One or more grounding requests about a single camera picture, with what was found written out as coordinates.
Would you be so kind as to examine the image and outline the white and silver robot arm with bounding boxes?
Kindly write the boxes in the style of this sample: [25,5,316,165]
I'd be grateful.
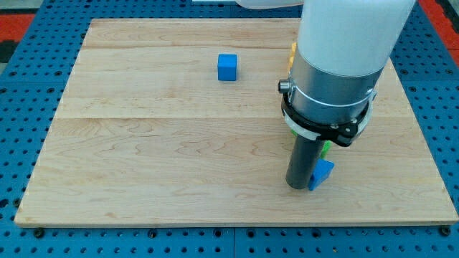
[237,0,415,147]

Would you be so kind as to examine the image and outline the blue cube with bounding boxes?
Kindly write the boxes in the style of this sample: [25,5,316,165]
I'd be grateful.
[217,54,237,81]

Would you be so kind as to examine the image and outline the light wooden board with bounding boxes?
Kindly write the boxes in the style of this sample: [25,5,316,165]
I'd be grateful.
[14,19,458,228]

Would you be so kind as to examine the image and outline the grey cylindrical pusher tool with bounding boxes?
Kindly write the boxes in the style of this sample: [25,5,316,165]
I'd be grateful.
[285,135,325,189]

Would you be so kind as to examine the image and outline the green block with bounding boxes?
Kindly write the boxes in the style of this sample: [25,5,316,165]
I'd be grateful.
[290,129,333,160]

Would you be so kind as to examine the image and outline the blue triangular block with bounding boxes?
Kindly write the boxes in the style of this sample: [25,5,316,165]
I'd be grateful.
[308,158,334,191]

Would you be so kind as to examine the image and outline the yellow block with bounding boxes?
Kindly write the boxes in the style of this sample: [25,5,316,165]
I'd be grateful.
[288,42,297,71]

